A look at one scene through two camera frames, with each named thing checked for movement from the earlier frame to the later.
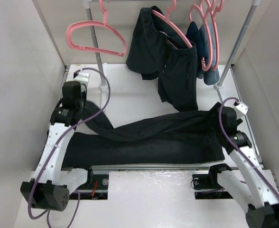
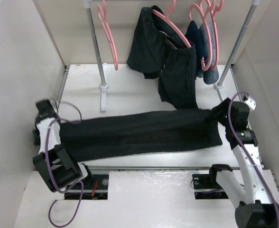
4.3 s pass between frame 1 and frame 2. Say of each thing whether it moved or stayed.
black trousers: moved
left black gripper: moved
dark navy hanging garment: stayed
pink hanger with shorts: stayed
